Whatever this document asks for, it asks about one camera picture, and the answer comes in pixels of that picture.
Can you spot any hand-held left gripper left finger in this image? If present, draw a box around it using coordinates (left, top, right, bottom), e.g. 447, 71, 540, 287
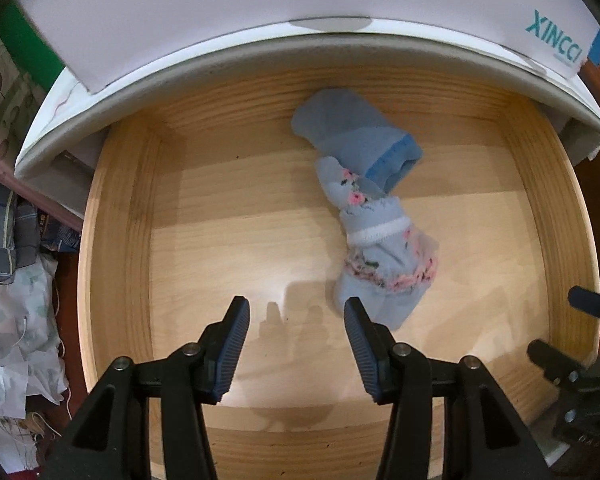
45, 296, 252, 480

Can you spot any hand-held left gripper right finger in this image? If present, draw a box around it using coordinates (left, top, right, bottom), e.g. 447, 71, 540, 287
343, 297, 551, 480

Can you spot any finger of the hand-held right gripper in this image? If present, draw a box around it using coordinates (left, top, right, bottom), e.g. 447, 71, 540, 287
567, 285, 600, 321
527, 339, 589, 394

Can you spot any floral sock with white band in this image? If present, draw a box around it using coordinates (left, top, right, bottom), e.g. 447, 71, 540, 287
332, 199, 440, 332

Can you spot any floral sock with scalloped cuff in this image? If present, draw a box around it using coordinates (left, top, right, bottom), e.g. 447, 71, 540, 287
314, 156, 401, 218

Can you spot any blue packet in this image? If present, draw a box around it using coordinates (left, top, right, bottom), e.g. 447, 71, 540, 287
39, 212, 83, 253

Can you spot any plain blue sock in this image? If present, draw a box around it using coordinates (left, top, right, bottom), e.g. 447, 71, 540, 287
291, 89, 424, 196

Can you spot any pink floral curtain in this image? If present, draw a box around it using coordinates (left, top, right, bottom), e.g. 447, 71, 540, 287
0, 25, 86, 231

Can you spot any green foam mat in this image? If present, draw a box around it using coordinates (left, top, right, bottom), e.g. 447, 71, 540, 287
0, 0, 67, 88

